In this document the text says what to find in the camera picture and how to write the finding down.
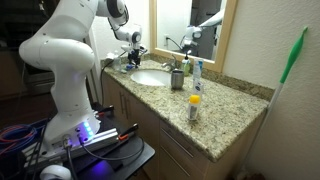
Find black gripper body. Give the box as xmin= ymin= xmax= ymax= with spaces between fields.
xmin=128 ymin=49 xmax=140 ymax=61

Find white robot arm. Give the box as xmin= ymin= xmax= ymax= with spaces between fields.
xmin=19 ymin=0 xmax=141 ymax=156

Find white oval sink basin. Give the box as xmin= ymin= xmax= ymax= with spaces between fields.
xmin=131 ymin=69 xmax=171 ymax=86

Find clear plastic water bottle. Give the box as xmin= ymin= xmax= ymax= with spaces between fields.
xmin=113 ymin=50 xmax=122 ymax=71

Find white paper packets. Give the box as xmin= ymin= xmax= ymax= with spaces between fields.
xmin=106 ymin=53 xmax=115 ymax=60

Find chrome faucet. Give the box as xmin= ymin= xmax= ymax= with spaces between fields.
xmin=161 ymin=55 xmax=177 ymax=71

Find stainless steel cup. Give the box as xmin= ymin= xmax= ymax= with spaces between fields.
xmin=171 ymin=69 xmax=184 ymax=89

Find green soap pump bottle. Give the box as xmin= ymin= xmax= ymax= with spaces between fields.
xmin=182 ymin=51 xmax=190 ymax=76

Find white blue toothpaste tube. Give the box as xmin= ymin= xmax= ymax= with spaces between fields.
xmin=193 ymin=59 xmax=203 ymax=95

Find yellow capped white tube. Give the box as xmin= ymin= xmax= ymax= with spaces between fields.
xmin=188 ymin=95 xmax=200 ymax=120

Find wood framed mirror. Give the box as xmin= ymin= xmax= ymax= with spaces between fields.
xmin=150 ymin=0 xmax=238 ymax=73

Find black robot cart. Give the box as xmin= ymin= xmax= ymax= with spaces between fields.
xmin=0 ymin=105 xmax=155 ymax=180

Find wooden vanity cabinet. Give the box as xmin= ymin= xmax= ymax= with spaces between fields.
xmin=104 ymin=70 xmax=267 ymax=180

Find black power cord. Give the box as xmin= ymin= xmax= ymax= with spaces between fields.
xmin=99 ymin=49 xmax=129 ymax=108

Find orange handled clamp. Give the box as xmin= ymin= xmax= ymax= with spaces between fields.
xmin=118 ymin=123 xmax=139 ymax=141

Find green handled mop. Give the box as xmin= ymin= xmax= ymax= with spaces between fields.
xmin=235 ymin=26 xmax=308 ymax=180

